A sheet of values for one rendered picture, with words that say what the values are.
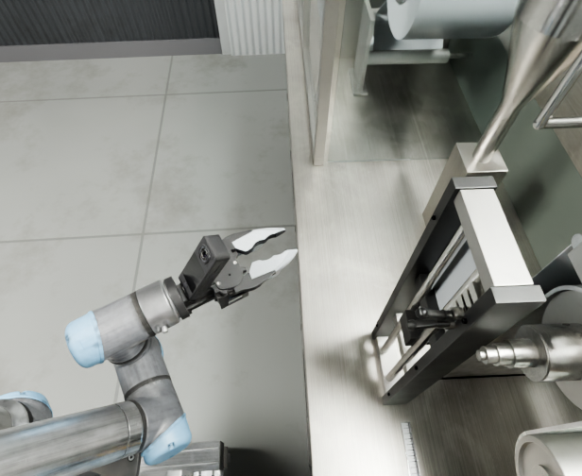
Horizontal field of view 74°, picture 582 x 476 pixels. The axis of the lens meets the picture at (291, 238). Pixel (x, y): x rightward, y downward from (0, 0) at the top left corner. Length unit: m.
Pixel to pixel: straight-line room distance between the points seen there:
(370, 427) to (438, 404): 0.16
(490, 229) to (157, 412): 0.52
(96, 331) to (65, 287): 1.66
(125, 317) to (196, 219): 1.67
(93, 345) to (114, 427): 0.11
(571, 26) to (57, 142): 2.77
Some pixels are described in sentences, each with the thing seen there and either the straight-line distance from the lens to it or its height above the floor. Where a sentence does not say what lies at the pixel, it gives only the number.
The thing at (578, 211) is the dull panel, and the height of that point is 1.09.
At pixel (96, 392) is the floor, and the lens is 2.01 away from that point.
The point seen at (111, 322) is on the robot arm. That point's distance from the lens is 0.62.
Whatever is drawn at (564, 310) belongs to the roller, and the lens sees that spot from 0.59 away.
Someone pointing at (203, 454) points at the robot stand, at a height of 0.23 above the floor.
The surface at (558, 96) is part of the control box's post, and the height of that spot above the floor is 1.46.
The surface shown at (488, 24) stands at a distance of 1.07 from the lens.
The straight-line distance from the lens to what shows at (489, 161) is 0.96.
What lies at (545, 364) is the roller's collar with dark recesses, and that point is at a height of 1.36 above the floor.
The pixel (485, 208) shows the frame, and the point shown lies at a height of 1.44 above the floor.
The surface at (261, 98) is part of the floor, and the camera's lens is 2.94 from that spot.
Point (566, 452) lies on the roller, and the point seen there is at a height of 1.22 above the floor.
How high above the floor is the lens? 1.78
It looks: 57 degrees down
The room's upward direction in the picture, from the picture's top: straight up
